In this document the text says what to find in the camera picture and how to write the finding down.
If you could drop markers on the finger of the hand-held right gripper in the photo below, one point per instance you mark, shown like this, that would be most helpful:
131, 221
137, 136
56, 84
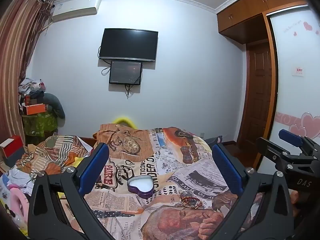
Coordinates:
271, 152
290, 135

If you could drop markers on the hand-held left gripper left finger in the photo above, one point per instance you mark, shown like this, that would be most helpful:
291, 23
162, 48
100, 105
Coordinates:
95, 170

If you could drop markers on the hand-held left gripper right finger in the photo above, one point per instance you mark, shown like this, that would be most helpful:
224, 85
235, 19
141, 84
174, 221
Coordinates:
227, 170

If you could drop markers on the purple heart-shaped tin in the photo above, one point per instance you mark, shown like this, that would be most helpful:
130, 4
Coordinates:
140, 185

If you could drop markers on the person's right hand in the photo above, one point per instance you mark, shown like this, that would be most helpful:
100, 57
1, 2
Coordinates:
295, 197

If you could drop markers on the dark cloth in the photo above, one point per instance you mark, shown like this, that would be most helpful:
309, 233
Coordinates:
215, 140

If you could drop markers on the white heart-print wardrobe door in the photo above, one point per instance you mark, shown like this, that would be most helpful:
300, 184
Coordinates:
297, 100

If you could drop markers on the brown wooden door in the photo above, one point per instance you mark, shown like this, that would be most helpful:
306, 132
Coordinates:
257, 97

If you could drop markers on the yellow hoop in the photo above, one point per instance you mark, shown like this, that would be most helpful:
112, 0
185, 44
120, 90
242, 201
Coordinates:
123, 118

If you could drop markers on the newspaper-print blanket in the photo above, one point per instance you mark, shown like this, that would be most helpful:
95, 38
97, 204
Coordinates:
155, 155

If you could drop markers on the red paper sticker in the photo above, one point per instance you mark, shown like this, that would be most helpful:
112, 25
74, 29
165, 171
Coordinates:
298, 71

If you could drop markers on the green patterned box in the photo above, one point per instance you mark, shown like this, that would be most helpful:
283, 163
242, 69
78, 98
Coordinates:
40, 125

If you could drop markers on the pink cloth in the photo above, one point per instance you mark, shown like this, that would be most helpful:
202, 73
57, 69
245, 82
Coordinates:
18, 200

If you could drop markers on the red and white box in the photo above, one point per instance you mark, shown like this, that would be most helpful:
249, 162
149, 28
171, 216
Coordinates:
12, 150

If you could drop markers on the white printed cloth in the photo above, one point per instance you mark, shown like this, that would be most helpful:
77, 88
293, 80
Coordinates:
10, 177

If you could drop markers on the orange box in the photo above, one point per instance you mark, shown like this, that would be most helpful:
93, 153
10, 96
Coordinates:
33, 108

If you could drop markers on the small black monitor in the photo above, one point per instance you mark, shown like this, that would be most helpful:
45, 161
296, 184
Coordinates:
125, 72

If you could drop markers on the pile of clothes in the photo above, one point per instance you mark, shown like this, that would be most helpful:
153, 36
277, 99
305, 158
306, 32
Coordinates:
31, 86

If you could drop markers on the wooden overhead cabinet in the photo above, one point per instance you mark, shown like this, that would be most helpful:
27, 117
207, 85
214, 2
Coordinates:
250, 10

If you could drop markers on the striped brown curtain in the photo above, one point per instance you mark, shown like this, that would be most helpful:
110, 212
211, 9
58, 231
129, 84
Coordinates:
17, 55

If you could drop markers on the white air conditioner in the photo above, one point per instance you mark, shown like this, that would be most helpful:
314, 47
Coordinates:
75, 8

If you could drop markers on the black wall television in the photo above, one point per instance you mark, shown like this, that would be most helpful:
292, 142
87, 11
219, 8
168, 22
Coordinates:
128, 43

